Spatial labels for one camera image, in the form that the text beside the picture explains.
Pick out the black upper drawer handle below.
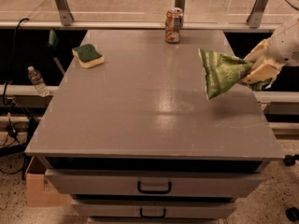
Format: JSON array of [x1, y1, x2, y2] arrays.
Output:
[[136, 181, 172, 195]]

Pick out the black lower drawer handle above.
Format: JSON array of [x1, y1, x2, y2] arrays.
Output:
[[139, 208, 166, 218]]

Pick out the green handled tool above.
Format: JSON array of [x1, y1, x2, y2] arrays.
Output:
[[46, 29, 65, 75]]

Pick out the lower grey drawer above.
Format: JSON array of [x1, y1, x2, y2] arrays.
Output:
[[72, 200, 235, 219]]

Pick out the left metal bracket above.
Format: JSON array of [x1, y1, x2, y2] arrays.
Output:
[[55, 0, 73, 26]]

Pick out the upper grey drawer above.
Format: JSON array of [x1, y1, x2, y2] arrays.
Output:
[[46, 169, 263, 198]]

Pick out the black cable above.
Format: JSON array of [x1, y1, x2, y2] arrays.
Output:
[[0, 17, 32, 175]]

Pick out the orange soda can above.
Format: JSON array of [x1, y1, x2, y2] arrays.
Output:
[[165, 7, 183, 44]]

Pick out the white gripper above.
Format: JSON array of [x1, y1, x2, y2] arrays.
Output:
[[242, 16, 299, 85]]

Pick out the cardboard box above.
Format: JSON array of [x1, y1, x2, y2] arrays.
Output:
[[25, 157, 71, 207]]

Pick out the green jalapeno chip bag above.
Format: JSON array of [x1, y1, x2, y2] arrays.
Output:
[[198, 49, 273, 100]]

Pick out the right metal bracket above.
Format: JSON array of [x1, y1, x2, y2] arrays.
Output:
[[247, 0, 269, 28]]

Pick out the grey drawer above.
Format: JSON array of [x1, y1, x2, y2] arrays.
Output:
[[72, 200, 235, 219], [46, 169, 263, 198]]

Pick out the grey drawer cabinet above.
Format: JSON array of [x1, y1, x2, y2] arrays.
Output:
[[26, 30, 283, 224]]

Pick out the metal window rail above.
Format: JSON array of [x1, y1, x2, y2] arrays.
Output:
[[0, 20, 281, 34]]

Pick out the black drawer handle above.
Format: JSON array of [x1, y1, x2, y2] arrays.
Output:
[[136, 181, 172, 195], [139, 208, 166, 218]]

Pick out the black caster wheel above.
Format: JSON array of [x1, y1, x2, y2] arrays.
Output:
[[282, 153, 299, 223]]

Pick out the clear plastic water bottle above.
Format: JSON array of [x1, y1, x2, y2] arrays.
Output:
[[28, 66, 50, 97]]

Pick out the green yellow sponge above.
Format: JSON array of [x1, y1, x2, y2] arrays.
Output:
[[72, 44, 105, 68]]

